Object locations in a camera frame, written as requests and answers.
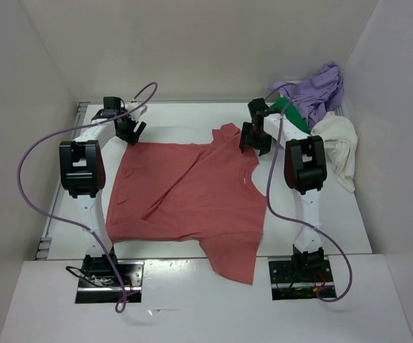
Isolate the purple t shirt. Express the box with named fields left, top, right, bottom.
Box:
left=267, top=61, right=344, bottom=133

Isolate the cream white t shirt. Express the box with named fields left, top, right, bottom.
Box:
left=311, top=111, right=358, bottom=193

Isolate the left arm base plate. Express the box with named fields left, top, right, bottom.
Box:
left=65, top=260, right=144, bottom=304

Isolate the green t shirt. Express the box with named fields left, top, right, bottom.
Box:
left=269, top=97, right=310, bottom=134

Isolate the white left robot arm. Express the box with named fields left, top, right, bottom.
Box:
left=59, top=96, right=147, bottom=259

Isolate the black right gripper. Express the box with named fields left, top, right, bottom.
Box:
left=239, top=121, right=272, bottom=156

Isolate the red t shirt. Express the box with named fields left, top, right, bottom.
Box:
left=106, top=123, right=267, bottom=284

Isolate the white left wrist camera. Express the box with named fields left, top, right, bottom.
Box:
left=124, top=101, right=147, bottom=121

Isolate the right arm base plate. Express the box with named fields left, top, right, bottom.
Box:
left=268, top=259, right=337, bottom=301

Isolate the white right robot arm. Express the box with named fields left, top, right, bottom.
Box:
left=239, top=98, right=327, bottom=281

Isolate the white plastic basket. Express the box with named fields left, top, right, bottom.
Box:
left=272, top=79, right=347, bottom=126

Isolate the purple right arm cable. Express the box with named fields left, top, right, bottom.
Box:
left=262, top=81, right=354, bottom=304

